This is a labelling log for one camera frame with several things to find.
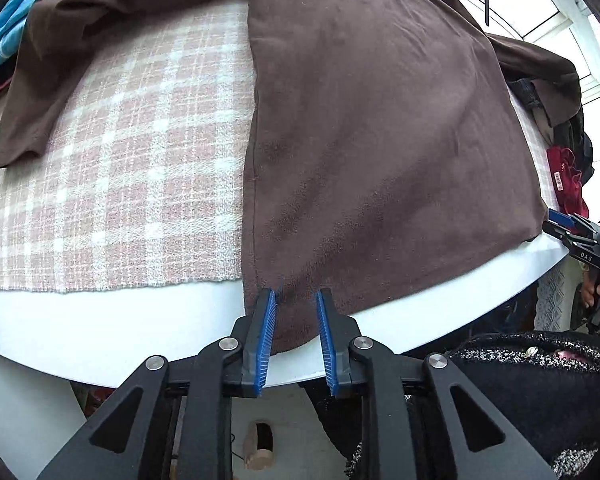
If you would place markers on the light wooden object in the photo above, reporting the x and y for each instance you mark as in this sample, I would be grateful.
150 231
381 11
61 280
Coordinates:
260 447

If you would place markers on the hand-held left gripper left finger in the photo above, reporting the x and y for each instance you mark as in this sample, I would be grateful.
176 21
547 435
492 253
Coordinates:
265 340

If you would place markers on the white lace cloth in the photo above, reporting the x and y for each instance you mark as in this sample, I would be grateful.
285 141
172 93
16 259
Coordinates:
555 300

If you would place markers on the pink plaid blanket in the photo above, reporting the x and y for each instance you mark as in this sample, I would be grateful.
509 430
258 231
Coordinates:
130 185

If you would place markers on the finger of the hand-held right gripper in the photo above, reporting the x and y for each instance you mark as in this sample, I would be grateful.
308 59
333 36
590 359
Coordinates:
560 217
560 237

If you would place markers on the brown fleece garment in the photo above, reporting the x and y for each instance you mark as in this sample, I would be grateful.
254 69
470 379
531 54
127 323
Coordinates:
380 135

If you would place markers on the blue garment pile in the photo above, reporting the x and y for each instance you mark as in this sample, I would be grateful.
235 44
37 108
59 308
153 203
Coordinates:
5 35

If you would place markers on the person's right hand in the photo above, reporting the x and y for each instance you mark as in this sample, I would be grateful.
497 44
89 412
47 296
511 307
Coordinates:
587 287

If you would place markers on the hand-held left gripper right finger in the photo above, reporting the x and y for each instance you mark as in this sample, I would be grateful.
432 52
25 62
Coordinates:
327 340

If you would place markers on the person's black tweed jacket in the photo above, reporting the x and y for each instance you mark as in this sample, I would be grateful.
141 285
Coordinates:
530 385

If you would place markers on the window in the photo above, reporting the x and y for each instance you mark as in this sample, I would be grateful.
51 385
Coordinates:
580 25

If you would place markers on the red garment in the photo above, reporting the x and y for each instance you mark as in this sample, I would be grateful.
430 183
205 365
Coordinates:
565 175

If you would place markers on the dark grey knitted garment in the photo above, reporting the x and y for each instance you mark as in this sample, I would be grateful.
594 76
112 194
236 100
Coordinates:
575 135

